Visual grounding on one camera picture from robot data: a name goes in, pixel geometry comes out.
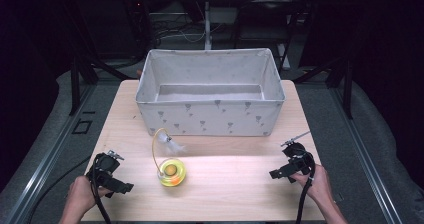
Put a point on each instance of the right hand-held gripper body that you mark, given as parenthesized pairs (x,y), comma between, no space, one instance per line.
(295,164)

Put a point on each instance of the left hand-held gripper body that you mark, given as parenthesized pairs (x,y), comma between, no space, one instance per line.
(106,174)

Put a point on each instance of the yellow cat toy with feather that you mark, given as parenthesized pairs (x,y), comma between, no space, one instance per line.
(171,172)

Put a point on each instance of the grey printed fabric storage box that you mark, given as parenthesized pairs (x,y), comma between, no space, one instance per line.
(210,117)

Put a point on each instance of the person's right hand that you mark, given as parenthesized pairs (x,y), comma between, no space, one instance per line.
(316,184)

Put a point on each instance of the person's left hand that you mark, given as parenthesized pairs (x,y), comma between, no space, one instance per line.
(81,194)

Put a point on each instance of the black metal stand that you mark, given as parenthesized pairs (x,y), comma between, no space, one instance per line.
(81,80)
(340,84)

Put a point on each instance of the black chair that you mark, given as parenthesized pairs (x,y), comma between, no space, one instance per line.
(266,20)

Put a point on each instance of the aluminium rail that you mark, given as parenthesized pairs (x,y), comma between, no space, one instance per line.
(43,160)
(365,157)

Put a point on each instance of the white metal post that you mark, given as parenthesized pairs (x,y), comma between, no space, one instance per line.
(207,27)

